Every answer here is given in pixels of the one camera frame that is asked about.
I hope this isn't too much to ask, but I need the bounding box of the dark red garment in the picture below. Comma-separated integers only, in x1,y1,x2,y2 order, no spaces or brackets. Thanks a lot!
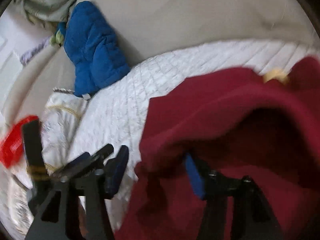
115,56,319,239

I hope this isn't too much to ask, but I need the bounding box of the red plastic object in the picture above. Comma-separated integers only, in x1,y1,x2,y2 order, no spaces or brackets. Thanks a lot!
0,115,39,168

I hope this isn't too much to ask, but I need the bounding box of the cream embroidered pillow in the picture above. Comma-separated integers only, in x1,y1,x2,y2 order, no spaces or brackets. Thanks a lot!
8,91,87,237

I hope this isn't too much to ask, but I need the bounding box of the white quilted bedspread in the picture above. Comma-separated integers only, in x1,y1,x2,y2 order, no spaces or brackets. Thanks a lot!
68,39,319,230

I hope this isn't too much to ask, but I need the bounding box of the blue quilted cushion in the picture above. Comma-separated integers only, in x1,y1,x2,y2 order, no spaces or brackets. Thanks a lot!
63,1,130,97

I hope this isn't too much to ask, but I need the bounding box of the beige tufted headboard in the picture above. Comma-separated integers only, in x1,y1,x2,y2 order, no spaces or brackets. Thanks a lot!
1,0,319,124

